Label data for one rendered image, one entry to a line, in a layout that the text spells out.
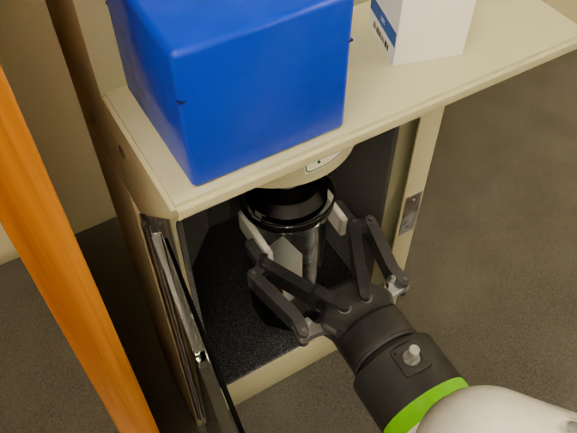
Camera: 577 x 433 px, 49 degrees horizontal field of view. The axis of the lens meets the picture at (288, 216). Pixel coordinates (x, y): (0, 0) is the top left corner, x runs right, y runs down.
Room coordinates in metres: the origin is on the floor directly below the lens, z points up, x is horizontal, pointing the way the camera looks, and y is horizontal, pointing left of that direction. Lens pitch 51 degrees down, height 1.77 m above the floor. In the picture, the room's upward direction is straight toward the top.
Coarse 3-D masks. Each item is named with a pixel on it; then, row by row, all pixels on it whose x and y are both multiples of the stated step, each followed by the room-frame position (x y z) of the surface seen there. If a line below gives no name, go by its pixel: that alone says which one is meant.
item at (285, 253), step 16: (240, 208) 0.45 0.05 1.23; (320, 208) 0.44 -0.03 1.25; (272, 224) 0.42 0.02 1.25; (288, 224) 0.41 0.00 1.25; (304, 224) 0.42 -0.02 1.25; (320, 224) 0.44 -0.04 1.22; (272, 240) 0.42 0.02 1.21; (288, 240) 0.42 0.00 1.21; (304, 240) 0.42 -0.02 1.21; (320, 240) 0.44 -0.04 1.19; (288, 256) 0.42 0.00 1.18; (304, 256) 0.42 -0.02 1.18; (320, 256) 0.44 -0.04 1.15; (304, 272) 0.42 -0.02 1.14; (320, 272) 0.44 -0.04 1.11; (304, 304) 0.42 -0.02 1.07
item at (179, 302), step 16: (160, 240) 0.29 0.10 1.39; (160, 256) 0.27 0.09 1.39; (176, 272) 0.26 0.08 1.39; (176, 288) 0.24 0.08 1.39; (176, 304) 0.23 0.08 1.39; (176, 320) 0.27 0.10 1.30; (192, 320) 0.22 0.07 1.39; (192, 336) 0.21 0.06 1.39; (192, 352) 0.20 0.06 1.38; (192, 368) 0.23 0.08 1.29; (208, 368) 0.18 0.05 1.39; (208, 384) 0.17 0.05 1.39; (208, 400) 0.17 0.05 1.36; (208, 416) 0.20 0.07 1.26; (224, 416) 0.15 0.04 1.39; (208, 432) 0.25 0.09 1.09; (224, 432) 0.14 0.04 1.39
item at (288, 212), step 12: (324, 180) 0.47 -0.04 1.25; (252, 192) 0.45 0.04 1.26; (264, 192) 0.45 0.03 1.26; (276, 192) 0.45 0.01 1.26; (288, 192) 0.45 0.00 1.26; (300, 192) 0.45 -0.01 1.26; (312, 192) 0.45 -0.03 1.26; (324, 192) 0.46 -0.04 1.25; (252, 204) 0.44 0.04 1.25; (264, 204) 0.43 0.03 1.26; (276, 204) 0.43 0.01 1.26; (288, 204) 0.43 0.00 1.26; (300, 204) 0.43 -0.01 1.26; (312, 204) 0.44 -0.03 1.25; (276, 216) 0.42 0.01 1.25; (288, 216) 0.42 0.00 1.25; (300, 216) 0.42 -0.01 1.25
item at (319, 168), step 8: (344, 152) 0.45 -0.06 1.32; (320, 160) 0.42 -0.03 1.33; (328, 160) 0.43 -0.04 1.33; (336, 160) 0.43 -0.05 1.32; (304, 168) 0.42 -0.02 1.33; (312, 168) 0.42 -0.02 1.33; (320, 168) 0.42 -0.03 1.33; (328, 168) 0.43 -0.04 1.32; (288, 176) 0.41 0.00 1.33; (296, 176) 0.41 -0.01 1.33; (304, 176) 0.41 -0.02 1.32; (312, 176) 0.41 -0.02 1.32; (320, 176) 0.42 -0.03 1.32; (264, 184) 0.41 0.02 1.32; (272, 184) 0.41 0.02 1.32; (280, 184) 0.41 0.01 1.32; (288, 184) 0.41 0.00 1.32; (296, 184) 0.41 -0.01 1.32
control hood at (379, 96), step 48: (480, 0) 0.42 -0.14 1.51; (528, 0) 0.42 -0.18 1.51; (480, 48) 0.36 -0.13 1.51; (528, 48) 0.36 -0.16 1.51; (576, 48) 0.37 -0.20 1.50; (384, 96) 0.31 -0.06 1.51; (432, 96) 0.31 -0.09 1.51; (144, 144) 0.27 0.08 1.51; (336, 144) 0.27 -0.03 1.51; (144, 192) 0.26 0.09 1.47; (192, 192) 0.23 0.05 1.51; (240, 192) 0.24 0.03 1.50
